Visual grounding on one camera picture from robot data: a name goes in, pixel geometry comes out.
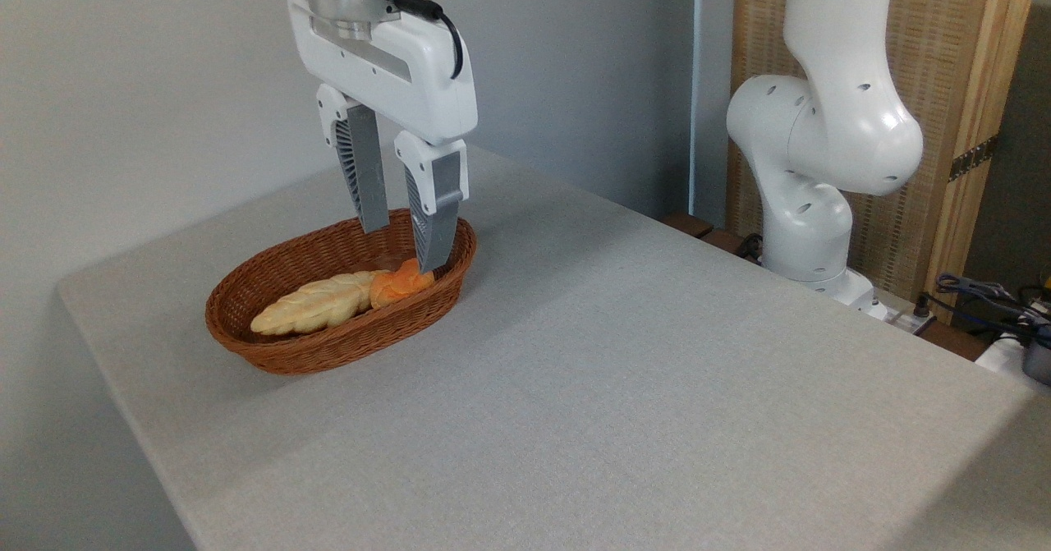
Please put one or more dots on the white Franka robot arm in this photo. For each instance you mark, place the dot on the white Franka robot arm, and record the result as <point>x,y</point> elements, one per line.
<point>829,124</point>

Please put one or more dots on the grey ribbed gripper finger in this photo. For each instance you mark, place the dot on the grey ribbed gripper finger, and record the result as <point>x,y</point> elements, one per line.
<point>365,165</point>
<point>435,206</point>

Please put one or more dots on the round orange bread roll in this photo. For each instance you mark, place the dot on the round orange bread roll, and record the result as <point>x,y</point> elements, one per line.
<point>398,286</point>

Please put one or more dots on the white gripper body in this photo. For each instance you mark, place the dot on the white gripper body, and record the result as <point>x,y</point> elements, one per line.
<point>410,75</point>

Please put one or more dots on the long pale braided bread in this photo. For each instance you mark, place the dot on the long pale braided bread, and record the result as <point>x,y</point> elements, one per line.
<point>316,305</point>

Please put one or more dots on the wooden woven folding screen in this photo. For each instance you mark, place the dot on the wooden woven folding screen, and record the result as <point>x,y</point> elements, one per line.
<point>952,58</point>

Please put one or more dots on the white vertical pole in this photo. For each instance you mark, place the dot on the white vertical pole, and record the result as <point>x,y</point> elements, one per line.
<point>698,83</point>

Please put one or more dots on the brown oval wicker basket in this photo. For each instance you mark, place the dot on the brown oval wicker basket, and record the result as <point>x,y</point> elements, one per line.
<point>345,346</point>

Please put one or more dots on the dark brown wooden slat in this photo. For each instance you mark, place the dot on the dark brown wooden slat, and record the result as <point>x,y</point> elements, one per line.
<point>694,225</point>

